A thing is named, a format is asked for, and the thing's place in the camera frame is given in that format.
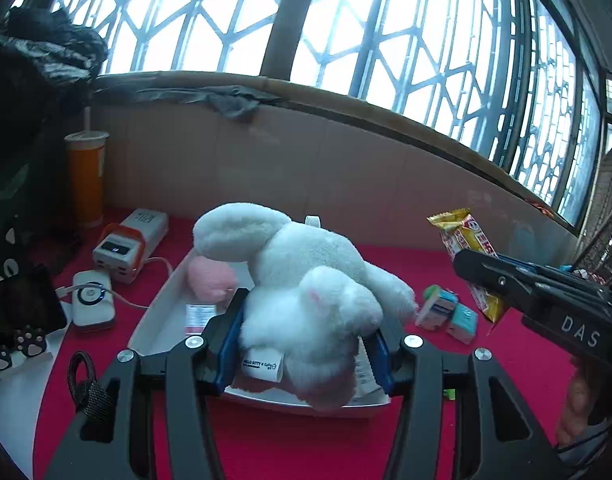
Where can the green packet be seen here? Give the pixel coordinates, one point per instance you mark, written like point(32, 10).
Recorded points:
point(449, 394)

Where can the brown cardboard sheet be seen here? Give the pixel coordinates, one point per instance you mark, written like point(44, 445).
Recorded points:
point(385, 120)

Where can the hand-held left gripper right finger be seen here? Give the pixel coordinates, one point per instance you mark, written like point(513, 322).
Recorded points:
point(381, 360)

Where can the yellow red snack packet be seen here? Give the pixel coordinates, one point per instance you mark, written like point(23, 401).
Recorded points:
point(465, 237)

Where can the red felt mat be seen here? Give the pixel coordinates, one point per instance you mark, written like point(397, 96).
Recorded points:
point(286, 450)

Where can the white plush bunny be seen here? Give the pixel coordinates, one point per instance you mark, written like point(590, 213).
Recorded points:
point(306, 280)

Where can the teal small box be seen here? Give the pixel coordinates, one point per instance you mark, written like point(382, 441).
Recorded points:
point(463, 322)

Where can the window with metal grille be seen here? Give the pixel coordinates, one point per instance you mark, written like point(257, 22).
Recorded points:
point(211, 10)

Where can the blue white small box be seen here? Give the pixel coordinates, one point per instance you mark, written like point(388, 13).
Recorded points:
point(433, 307)

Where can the white plastic tray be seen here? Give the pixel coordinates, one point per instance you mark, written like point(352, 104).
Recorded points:
point(166, 320)

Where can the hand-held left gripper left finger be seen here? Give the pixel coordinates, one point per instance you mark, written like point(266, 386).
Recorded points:
point(230, 345)

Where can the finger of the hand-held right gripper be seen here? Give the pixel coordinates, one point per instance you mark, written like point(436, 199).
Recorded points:
point(560, 280)
point(485, 272)

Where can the black flat device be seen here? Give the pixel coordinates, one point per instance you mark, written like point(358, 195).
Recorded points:
point(21, 305)

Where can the dark grey cloth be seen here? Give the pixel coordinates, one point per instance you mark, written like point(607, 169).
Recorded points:
point(226, 100)

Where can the white ribbed cap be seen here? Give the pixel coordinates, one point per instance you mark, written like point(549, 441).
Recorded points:
point(313, 221)

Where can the dark cat print bag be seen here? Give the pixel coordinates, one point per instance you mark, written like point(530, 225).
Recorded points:
point(11, 200)

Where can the pink plush toy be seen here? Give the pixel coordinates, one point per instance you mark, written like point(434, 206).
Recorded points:
point(208, 277)

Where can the person's right hand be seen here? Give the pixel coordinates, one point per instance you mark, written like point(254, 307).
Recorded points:
point(585, 400)

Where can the orange cup with straw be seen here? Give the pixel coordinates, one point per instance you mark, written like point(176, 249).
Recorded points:
point(86, 180)

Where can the white red long box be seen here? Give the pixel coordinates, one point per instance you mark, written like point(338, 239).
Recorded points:
point(198, 317)

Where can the person's right forearm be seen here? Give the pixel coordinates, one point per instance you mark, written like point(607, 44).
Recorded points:
point(595, 445)

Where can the black jacket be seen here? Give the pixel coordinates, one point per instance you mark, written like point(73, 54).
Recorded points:
point(41, 50)

